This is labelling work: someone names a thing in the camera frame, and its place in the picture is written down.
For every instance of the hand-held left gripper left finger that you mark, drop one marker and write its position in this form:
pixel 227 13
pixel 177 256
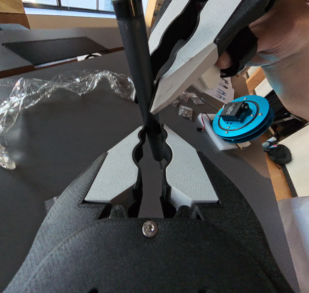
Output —
pixel 113 174

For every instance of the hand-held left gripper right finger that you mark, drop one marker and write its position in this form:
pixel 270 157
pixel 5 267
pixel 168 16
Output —
pixel 190 174

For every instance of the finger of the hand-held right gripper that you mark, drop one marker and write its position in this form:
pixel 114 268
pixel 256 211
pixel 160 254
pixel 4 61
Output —
pixel 169 17
pixel 193 61

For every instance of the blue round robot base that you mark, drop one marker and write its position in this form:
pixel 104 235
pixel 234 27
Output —
pixel 224 126

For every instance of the person's right forearm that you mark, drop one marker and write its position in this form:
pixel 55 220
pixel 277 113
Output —
pixel 289 87

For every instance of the dark grey desk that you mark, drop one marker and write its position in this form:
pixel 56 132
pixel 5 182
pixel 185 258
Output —
pixel 72 33
pixel 72 128

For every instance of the black desk panel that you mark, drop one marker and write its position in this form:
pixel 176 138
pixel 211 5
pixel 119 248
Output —
pixel 60 49

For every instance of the person's right hand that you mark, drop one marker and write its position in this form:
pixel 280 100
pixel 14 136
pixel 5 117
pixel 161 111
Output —
pixel 277 32

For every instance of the small clear screw bag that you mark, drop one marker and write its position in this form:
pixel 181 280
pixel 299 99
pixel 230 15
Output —
pixel 194 100
pixel 185 111
pixel 185 95
pixel 175 102

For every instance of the white foam pad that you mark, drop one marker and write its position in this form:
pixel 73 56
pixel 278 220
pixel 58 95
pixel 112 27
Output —
pixel 214 142

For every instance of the printed instruction sheet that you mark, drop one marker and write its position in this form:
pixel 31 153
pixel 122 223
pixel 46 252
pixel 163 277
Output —
pixel 224 92

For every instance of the thin metal rod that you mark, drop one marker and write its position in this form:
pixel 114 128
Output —
pixel 211 104

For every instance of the black backpack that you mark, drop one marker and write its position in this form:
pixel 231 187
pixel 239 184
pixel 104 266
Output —
pixel 280 154

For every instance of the crumpled clear plastic wrap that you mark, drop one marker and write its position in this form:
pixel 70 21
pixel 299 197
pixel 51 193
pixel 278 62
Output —
pixel 96 80

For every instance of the black chair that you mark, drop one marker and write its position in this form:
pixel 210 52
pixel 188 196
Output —
pixel 277 119

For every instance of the person's white clothing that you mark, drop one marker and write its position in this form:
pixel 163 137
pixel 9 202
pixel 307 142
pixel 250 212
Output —
pixel 294 237

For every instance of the brown cardboard box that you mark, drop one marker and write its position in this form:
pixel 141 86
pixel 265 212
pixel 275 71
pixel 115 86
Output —
pixel 12 3

